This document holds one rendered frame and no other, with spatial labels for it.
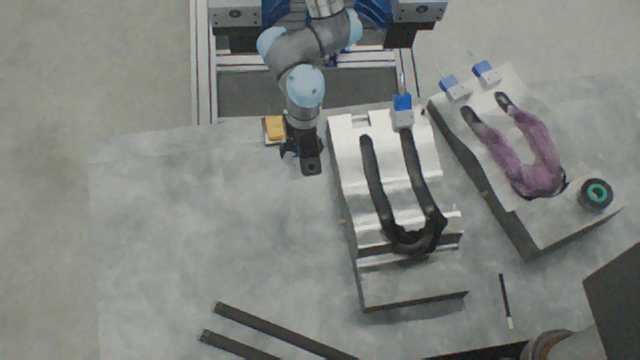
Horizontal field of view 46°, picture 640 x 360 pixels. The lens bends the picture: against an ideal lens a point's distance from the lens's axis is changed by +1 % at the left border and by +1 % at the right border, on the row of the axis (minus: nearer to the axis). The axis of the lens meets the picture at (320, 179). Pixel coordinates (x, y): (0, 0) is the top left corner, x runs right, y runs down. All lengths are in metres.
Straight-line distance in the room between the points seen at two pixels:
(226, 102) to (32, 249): 0.86
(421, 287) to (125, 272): 0.72
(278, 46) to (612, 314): 0.95
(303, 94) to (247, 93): 1.27
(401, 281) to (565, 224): 0.43
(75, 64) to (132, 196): 1.26
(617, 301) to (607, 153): 1.39
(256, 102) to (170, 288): 1.05
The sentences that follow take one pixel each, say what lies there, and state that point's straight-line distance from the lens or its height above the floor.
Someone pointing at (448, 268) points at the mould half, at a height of 0.86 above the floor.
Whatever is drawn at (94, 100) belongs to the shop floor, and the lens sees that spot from 3.03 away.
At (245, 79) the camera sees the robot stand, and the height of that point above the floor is 0.21.
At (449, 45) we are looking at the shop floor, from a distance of 3.20.
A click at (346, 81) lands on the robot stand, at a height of 0.21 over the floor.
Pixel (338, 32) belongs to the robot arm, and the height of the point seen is 1.28.
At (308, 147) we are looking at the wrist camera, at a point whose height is 1.11.
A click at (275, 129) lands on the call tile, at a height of 0.84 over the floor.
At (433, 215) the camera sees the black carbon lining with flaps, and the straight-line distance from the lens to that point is 1.83.
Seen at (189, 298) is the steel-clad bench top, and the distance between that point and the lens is 1.85.
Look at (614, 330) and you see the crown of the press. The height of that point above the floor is 1.85.
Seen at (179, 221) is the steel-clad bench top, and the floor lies 0.80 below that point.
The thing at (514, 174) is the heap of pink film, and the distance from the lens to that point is 1.94.
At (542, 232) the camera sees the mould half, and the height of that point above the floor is 0.91.
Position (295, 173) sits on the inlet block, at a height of 0.94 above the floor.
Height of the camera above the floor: 2.58
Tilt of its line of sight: 66 degrees down
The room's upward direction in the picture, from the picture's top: 10 degrees clockwise
